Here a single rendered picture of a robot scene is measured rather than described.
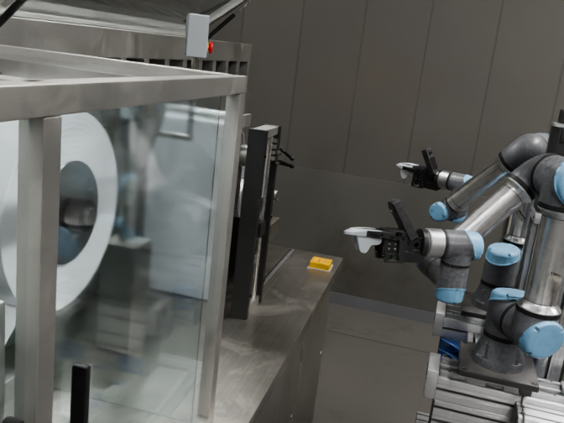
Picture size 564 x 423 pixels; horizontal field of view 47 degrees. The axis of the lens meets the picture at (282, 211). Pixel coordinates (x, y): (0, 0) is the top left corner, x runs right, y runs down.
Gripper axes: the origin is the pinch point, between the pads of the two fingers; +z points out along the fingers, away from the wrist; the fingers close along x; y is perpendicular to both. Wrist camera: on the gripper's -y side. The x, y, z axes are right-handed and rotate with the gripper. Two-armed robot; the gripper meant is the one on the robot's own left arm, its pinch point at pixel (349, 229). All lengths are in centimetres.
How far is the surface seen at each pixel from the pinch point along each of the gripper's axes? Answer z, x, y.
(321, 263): -12, 69, 22
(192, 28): 42, 5, -45
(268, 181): 16.7, 28.2, -8.6
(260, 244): 17.0, 30.5, 10.1
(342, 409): -48, 136, 106
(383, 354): -89, 194, 98
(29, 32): 77, 0, -39
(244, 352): 23.3, 3.6, 33.4
